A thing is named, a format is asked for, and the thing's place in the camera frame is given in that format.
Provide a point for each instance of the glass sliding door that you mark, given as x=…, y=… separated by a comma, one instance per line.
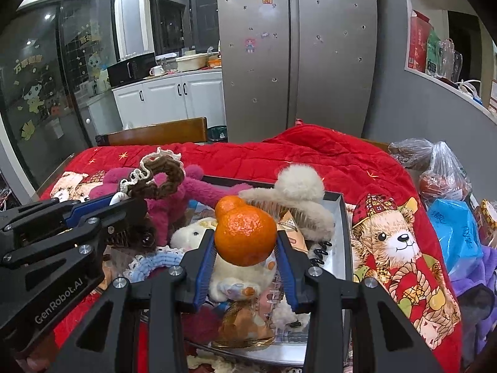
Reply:
x=46, y=85

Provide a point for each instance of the white wall shelving unit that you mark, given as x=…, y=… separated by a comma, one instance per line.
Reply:
x=485, y=97

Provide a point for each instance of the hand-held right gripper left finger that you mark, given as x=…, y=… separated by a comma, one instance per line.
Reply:
x=202, y=272

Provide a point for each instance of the dark kitchen window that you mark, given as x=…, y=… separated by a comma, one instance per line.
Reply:
x=182, y=19

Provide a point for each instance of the golden snack packet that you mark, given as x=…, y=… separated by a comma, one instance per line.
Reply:
x=242, y=324

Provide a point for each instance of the brown lace-trimmed scrunchie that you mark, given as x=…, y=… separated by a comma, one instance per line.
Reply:
x=171, y=182

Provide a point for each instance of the brown snack packet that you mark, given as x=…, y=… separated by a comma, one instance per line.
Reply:
x=295, y=229

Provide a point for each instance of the dark waste bin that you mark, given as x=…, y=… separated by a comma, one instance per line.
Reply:
x=217, y=134

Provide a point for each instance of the clear bag of red fruit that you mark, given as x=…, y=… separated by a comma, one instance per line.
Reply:
x=446, y=178

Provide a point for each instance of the green box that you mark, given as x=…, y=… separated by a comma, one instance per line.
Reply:
x=433, y=56

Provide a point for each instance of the orange mandarin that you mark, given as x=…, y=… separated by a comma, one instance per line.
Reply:
x=228, y=205
x=244, y=237

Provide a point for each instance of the black rectangular tray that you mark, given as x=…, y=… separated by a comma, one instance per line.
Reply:
x=343, y=241

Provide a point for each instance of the white plush toy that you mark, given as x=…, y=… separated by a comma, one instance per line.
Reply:
x=194, y=237

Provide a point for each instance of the red gift box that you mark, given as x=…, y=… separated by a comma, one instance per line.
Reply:
x=417, y=42

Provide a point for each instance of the silver double-door fridge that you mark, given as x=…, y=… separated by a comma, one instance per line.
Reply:
x=295, y=54

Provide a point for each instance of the magenta plush toy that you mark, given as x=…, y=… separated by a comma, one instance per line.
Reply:
x=178, y=209

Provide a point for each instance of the clear bag with jar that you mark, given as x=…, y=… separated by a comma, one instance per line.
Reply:
x=487, y=221

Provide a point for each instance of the white cooking pot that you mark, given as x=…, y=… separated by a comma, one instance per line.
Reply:
x=192, y=62

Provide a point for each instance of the red printed blanket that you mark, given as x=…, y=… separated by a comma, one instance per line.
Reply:
x=310, y=155

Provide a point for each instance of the clear glass jars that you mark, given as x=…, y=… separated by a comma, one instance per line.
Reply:
x=450, y=60

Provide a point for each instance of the beige fluffy hair claw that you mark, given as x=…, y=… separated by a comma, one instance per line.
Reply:
x=299, y=186

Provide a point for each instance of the white cup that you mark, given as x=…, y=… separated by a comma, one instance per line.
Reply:
x=156, y=71

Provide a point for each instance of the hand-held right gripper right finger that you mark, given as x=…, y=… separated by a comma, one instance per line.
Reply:
x=289, y=276

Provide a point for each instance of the blue plastic bag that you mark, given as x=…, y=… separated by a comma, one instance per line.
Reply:
x=454, y=237

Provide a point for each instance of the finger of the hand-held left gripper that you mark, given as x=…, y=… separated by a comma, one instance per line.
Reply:
x=95, y=206
x=120, y=217

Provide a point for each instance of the purple cloth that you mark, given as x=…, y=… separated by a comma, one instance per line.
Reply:
x=481, y=299

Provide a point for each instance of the white kitchen cabinets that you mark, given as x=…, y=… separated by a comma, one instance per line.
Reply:
x=163, y=101

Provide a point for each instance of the blue crocheted scrunchie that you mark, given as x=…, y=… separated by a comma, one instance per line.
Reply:
x=155, y=264

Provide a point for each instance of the dark plastic bag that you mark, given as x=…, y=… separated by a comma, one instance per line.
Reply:
x=411, y=151

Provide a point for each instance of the black microwave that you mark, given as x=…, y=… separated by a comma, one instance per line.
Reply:
x=130, y=70

